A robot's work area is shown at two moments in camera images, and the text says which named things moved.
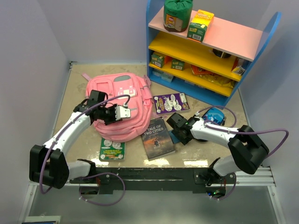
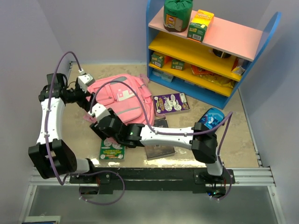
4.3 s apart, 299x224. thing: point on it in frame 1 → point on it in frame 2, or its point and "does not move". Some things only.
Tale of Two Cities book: x=156 y=140 does not move
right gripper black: x=183 y=141 → x=102 y=135
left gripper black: x=113 y=120 → x=86 y=105
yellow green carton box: x=199 y=22 does not move
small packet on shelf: x=238 y=70 does not move
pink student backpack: x=130 y=89 does not move
